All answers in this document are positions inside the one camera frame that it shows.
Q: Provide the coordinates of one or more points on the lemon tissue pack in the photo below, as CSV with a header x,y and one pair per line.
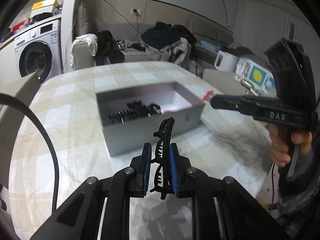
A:
x,y
261,78

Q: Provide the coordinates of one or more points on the black toothed hair clip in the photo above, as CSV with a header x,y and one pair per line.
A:
x,y
162,178

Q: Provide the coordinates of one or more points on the white washing machine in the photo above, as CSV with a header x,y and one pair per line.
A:
x,y
38,50

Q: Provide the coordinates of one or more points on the right hand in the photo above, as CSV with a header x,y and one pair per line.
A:
x,y
280,149

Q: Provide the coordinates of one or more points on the white curtain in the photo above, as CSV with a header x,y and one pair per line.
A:
x,y
258,25

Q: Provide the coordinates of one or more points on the white cloth on armrest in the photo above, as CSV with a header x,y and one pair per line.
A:
x,y
83,51

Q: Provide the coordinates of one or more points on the grey striped cushion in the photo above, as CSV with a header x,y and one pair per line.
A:
x,y
83,23

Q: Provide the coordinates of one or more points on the black jacket on armrest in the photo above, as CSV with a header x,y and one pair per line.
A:
x,y
107,49

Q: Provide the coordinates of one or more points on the grey open cardboard box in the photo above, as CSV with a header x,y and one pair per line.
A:
x,y
150,117

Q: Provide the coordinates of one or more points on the white electric kettle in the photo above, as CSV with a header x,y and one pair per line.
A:
x,y
225,62

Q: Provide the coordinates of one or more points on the white wall socket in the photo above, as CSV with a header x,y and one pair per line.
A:
x,y
136,12

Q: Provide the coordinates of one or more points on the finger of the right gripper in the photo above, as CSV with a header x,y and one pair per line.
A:
x,y
229,97
226,105

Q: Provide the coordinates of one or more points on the yellow cardboard box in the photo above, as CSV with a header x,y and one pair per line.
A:
x,y
43,6

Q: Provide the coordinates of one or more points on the pile of dark clothes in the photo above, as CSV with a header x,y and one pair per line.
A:
x,y
168,43

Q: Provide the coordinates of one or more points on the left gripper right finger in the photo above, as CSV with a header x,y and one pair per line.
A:
x,y
177,167

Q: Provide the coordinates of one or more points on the black hair claw clip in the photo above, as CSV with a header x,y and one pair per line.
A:
x,y
134,110

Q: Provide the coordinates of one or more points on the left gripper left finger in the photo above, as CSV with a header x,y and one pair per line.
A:
x,y
143,171

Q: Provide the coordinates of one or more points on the beige chair back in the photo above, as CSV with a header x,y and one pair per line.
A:
x,y
24,89

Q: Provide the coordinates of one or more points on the grey sofa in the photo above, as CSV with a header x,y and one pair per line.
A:
x,y
124,32

